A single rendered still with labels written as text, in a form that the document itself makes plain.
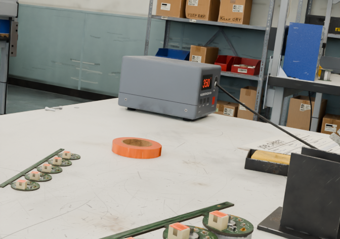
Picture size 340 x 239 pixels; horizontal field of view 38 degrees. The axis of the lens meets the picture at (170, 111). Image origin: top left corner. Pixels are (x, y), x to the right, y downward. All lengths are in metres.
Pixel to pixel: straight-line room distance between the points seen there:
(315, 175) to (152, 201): 0.14
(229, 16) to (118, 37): 1.48
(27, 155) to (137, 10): 4.97
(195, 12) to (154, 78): 3.89
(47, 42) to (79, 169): 5.64
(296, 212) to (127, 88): 0.53
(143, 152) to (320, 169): 0.24
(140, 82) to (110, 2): 4.82
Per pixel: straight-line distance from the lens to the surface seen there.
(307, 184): 0.41
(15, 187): 0.46
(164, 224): 0.24
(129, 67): 0.88
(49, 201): 0.43
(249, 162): 0.59
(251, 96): 4.54
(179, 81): 0.84
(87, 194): 0.45
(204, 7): 4.71
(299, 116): 4.42
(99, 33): 5.72
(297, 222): 0.42
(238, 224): 0.25
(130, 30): 5.52
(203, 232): 0.23
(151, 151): 0.58
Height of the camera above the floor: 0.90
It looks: 9 degrees down
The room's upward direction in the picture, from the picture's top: 7 degrees clockwise
